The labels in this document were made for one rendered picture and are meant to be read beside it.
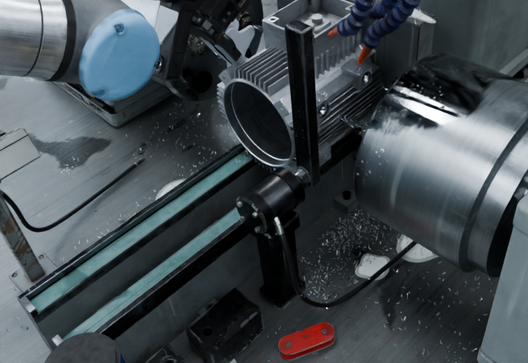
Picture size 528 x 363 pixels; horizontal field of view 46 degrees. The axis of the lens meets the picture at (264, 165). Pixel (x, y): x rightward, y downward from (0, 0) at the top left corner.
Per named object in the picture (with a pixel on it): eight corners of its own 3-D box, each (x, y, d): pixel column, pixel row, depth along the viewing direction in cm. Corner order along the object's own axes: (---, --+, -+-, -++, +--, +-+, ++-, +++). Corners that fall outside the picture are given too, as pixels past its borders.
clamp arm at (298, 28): (309, 170, 91) (298, 16, 74) (324, 179, 90) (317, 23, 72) (292, 183, 90) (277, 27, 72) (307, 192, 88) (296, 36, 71)
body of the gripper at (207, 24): (255, 5, 88) (212, -50, 78) (221, 53, 88) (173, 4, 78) (220, -10, 93) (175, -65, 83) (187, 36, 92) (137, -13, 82)
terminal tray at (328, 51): (314, 27, 105) (312, -12, 101) (364, 47, 99) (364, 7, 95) (265, 59, 100) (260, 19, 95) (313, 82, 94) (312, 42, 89)
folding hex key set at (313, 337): (284, 364, 90) (282, 357, 89) (276, 346, 93) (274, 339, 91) (339, 342, 92) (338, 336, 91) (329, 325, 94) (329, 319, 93)
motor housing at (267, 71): (301, 91, 118) (295, 0, 105) (382, 131, 107) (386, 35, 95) (224, 145, 109) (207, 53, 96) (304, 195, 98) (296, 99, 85)
